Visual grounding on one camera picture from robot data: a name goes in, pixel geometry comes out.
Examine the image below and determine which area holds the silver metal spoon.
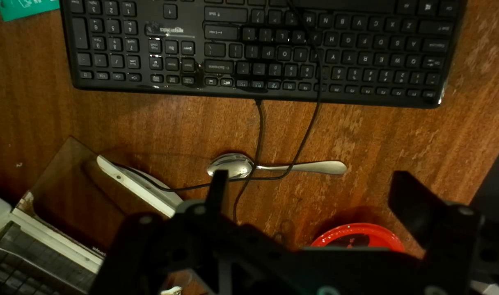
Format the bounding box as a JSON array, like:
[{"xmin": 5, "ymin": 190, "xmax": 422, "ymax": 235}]
[{"xmin": 207, "ymin": 153, "xmax": 348, "ymax": 181}]

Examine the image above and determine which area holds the black computer keyboard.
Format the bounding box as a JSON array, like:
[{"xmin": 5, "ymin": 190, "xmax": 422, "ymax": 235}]
[{"xmin": 59, "ymin": 0, "xmax": 468, "ymax": 108}]

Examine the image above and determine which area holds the white folding knife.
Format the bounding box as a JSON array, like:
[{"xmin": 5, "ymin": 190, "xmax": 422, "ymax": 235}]
[{"xmin": 95, "ymin": 156, "xmax": 182, "ymax": 218}]

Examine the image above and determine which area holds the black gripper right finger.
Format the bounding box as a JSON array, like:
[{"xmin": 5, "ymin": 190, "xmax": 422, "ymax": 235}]
[{"xmin": 389, "ymin": 171, "xmax": 483, "ymax": 295}]

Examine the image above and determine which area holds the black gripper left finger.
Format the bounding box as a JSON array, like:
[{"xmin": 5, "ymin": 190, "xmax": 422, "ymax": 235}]
[{"xmin": 89, "ymin": 171, "xmax": 294, "ymax": 295}]

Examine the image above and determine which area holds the green flat packet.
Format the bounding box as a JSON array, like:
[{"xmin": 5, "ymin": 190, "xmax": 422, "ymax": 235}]
[{"xmin": 0, "ymin": 0, "xmax": 59, "ymax": 22}]

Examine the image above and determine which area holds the red plastic bowl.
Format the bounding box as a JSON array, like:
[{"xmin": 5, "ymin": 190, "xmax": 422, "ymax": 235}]
[{"xmin": 312, "ymin": 223, "xmax": 406, "ymax": 253}]

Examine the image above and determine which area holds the clear glass container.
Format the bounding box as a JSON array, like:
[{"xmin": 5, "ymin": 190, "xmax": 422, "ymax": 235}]
[{"xmin": 17, "ymin": 138, "xmax": 163, "ymax": 274}]

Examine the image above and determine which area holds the black thin cable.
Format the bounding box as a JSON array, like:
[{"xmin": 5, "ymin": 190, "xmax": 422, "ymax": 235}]
[{"xmin": 148, "ymin": 0, "xmax": 325, "ymax": 225}]

